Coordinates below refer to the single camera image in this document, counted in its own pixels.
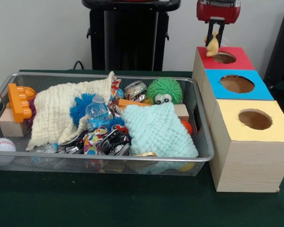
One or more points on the wooden box with three holes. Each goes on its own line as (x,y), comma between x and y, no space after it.
(251,165)

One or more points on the clear plastic water bottle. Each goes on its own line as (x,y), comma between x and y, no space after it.
(98,113)

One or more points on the plain wooden block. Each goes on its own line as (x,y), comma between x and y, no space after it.
(11,128)

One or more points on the small orange basketball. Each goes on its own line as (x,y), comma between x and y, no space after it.
(30,92)

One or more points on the mint knitted cloth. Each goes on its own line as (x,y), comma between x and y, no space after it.
(158,127)

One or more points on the cream knitted cloth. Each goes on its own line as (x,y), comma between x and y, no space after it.
(54,111)

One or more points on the yellow plush toy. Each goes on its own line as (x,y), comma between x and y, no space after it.
(213,46)

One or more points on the crushed black can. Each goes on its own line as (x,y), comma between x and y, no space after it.
(116,143)

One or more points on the green spiky ball with eyes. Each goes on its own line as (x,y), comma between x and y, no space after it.
(163,87)

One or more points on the black standing panel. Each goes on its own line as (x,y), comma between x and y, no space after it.
(281,47)

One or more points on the large blue spiky ball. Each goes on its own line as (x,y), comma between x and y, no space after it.
(79,110)

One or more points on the orange toy building brick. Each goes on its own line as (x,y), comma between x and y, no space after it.
(19,101)

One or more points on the red ball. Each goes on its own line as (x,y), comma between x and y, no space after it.
(187,126)

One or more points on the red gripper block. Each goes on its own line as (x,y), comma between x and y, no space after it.
(217,10)

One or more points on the white baseball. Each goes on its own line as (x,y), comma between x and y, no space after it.
(2,145)

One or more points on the corrugated cardboard piece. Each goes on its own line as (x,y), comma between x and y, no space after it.
(145,154)

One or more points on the clear mesh bin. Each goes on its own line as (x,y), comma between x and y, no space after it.
(61,79)

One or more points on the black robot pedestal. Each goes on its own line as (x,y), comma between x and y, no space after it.
(132,35)

